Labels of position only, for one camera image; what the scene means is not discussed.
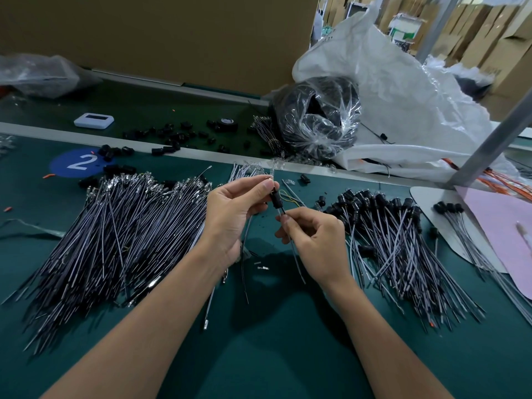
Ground person's right hand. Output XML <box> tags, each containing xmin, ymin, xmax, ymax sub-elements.
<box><xmin>274</xmin><ymin>206</ymin><xmax>354</xmax><ymax>289</ymax></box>

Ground person's left hand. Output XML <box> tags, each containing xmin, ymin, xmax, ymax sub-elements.
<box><xmin>198</xmin><ymin>174</ymin><xmax>281</xmax><ymax>269</ymax></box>

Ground pile of wires with black caps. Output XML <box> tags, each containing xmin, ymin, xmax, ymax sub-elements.
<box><xmin>324</xmin><ymin>189</ymin><xmax>485</xmax><ymax>331</ymax></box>

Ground black plastic caps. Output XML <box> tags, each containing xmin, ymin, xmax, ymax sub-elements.
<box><xmin>79</xmin><ymin>119</ymin><xmax>271</xmax><ymax>190</ymax></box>

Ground pile of grey wires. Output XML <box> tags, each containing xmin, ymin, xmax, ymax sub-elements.
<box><xmin>0</xmin><ymin>164</ymin><xmax>267</xmax><ymax>356</ymax></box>

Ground small bundle of capped wires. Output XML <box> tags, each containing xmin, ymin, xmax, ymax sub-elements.
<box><xmin>432</xmin><ymin>201</ymin><xmax>532</xmax><ymax>328</ymax></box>

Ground person's right forearm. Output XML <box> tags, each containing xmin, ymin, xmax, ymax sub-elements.
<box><xmin>326</xmin><ymin>268</ymin><xmax>457</xmax><ymax>399</ymax></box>

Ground person's left forearm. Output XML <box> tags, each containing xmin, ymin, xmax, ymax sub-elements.
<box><xmin>42</xmin><ymin>247</ymin><xmax>229</xmax><ymax>399</ymax></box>

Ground clear bag with black contents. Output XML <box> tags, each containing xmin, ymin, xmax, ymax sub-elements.
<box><xmin>274</xmin><ymin>75</ymin><xmax>364</xmax><ymax>160</ymax></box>

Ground blue round number sticker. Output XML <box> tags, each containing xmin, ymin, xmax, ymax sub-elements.
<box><xmin>48</xmin><ymin>147</ymin><xmax>109</xmax><ymax>180</ymax></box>

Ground small white timer device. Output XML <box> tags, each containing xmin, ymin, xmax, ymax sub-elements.
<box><xmin>73</xmin><ymin>112</ymin><xmax>116</xmax><ymax>130</ymax></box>

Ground large white plastic sack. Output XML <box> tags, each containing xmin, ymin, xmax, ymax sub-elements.
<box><xmin>293</xmin><ymin>8</ymin><xmax>532</xmax><ymax>185</ymax></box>

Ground pink paper sheet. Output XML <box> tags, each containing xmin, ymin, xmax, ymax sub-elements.
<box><xmin>456</xmin><ymin>187</ymin><xmax>532</xmax><ymax>301</ymax></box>

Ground brown cardboard panel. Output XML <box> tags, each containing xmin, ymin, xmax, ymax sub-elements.
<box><xmin>0</xmin><ymin>0</ymin><xmax>321</xmax><ymax>96</ymax></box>

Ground clear plastic strip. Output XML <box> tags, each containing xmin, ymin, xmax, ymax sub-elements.
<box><xmin>0</xmin><ymin>218</ymin><xmax>64</xmax><ymax>240</ymax></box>

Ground white pen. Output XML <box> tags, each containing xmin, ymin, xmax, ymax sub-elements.
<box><xmin>517</xmin><ymin>222</ymin><xmax>532</xmax><ymax>253</ymax></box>

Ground crumpled clear plastic bag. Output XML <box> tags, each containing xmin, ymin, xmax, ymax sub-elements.
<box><xmin>0</xmin><ymin>54</ymin><xmax>101</xmax><ymax>99</ymax></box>

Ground stack of cardboard boxes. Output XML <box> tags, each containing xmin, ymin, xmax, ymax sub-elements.
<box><xmin>457</xmin><ymin>0</ymin><xmax>532</xmax><ymax>121</ymax></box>

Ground bundle of orange wires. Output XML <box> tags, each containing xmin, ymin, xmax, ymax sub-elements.
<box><xmin>444</xmin><ymin>157</ymin><xmax>532</xmax><ymax>203</ymax></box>

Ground grey metal frame post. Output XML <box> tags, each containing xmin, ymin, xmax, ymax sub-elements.
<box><xmin>449</xmin><ymin>91</ymin><xmax>532</xmax><ymax>190</ymax></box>
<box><xmin>416</xmin><ymin>0</ymin><xmax>462</xmax><ymax>65</ymax></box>

